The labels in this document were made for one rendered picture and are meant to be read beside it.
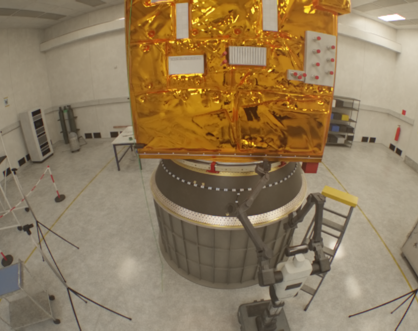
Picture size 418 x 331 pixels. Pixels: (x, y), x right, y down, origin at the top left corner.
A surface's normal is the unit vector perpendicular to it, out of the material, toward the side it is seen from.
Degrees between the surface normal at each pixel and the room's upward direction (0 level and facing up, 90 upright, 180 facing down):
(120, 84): 90
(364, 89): 90
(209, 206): 62
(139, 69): 88
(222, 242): 90
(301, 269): 0
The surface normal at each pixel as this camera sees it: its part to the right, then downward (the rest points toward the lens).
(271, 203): 0.32, -0.04
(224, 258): -0.11, 0.45
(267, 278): 0.03, -0.55
